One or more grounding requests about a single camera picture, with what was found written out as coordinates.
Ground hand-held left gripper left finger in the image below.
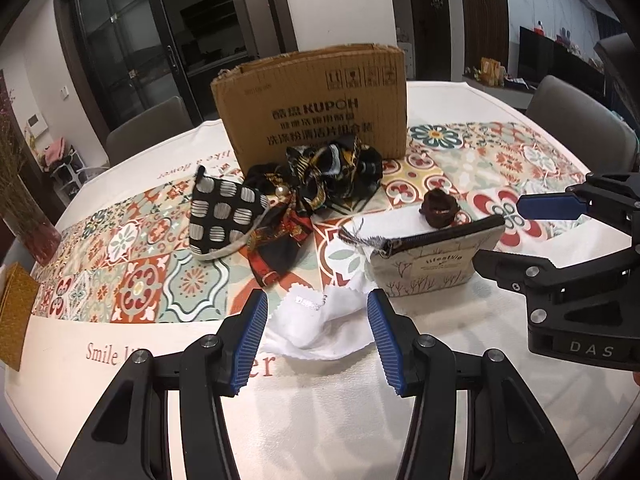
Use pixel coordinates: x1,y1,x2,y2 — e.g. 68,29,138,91
56,290,271,480

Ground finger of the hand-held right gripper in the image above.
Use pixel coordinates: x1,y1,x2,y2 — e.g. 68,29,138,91
472,245,640,307
516,171,640,234

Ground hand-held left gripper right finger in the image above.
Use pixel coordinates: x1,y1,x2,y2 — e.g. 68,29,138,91
366,290,581,480

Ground beige canvas zipper pouch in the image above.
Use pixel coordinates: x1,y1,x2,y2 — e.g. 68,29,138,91
366,214,507,297

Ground white cleaning cloth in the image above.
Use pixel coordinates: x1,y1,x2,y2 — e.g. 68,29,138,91
259,280,382,362

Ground brown scrunchie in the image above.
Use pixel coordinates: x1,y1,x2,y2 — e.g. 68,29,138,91
419,190,459,230

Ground red and black patterned scarf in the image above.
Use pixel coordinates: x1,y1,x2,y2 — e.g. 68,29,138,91
240,162,322,289

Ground black pouch with striped dots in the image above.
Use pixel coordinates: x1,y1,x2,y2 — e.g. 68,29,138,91
187,164,272,264

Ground brown cardboard box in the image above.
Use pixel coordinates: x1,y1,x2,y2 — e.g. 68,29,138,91
210,42,408,171

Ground grey dining chair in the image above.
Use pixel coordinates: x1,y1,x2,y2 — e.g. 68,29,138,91
105,95,197,169
525,74,639,172

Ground white television cabinet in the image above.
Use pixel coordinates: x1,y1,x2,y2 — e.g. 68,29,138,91
462,72,543,111

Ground black television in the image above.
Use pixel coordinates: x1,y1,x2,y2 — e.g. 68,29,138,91
519,26,608,98

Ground plush toys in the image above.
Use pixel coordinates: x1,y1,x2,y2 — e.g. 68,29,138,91
534,20,583,56

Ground dark interior door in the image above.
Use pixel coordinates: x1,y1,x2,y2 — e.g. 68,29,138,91
404,0,455,82

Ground woven tissue box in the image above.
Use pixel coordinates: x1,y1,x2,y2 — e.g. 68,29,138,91
0,261,42,372

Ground glass vase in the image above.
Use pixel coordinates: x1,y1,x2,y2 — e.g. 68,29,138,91
4,192,64,267

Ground shoe rack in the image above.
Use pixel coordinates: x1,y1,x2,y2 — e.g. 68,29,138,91
42,136,85,187

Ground dark sliding glass door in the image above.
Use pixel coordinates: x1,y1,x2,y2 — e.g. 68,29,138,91
54,0,261,128

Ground slatted wooden panel with handle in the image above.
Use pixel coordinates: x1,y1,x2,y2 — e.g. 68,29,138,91
457,0,524,81

